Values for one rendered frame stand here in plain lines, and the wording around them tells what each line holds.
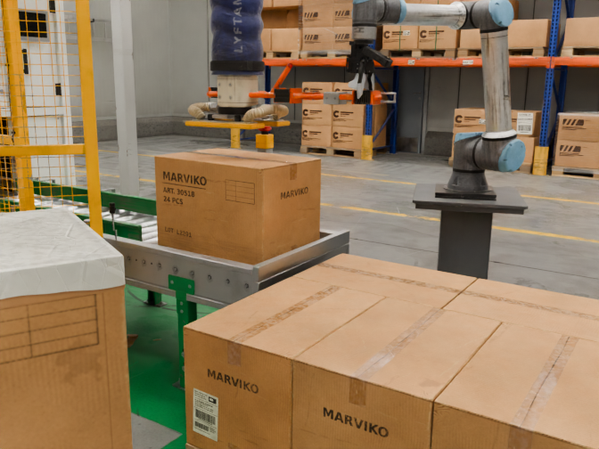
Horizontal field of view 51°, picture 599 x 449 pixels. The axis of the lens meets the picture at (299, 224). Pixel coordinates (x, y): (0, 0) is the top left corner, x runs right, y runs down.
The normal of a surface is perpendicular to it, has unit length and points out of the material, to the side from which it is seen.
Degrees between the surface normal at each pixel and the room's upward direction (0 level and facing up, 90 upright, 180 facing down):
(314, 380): 90
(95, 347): 90
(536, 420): 0
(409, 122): 90
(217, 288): 90
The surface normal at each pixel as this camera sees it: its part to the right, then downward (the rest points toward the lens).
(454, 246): -0.22, 0.22
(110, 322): 0.52, 0.20
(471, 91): -0.54, 0.18
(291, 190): 0.82, 0.14
